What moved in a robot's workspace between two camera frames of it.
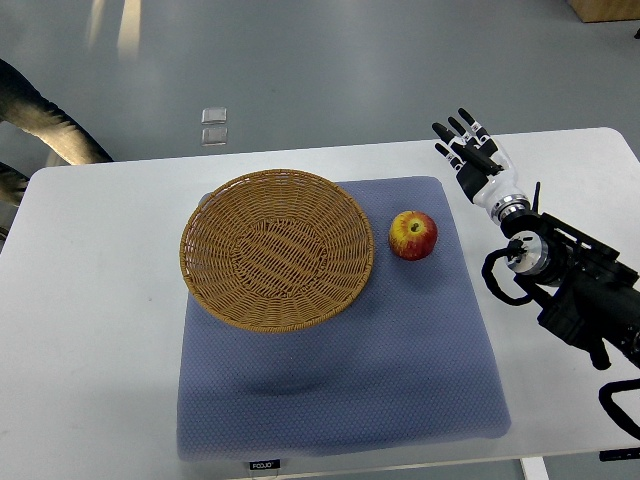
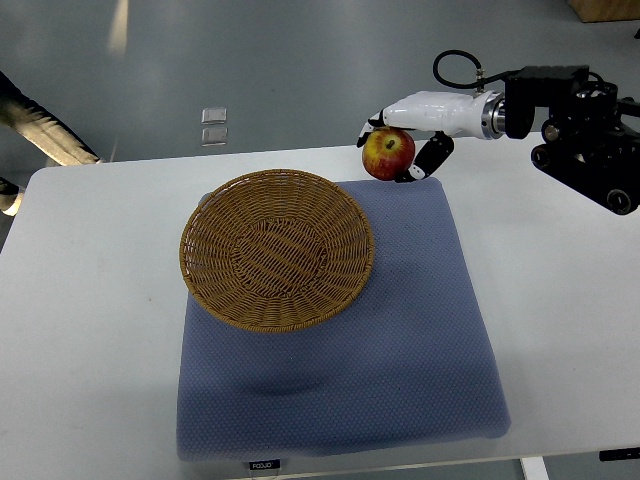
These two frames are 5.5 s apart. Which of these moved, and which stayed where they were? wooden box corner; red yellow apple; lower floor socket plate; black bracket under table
Moved: red yellow apple
Stayed: lower floor socket plate; black bracket under table; wooden box corner
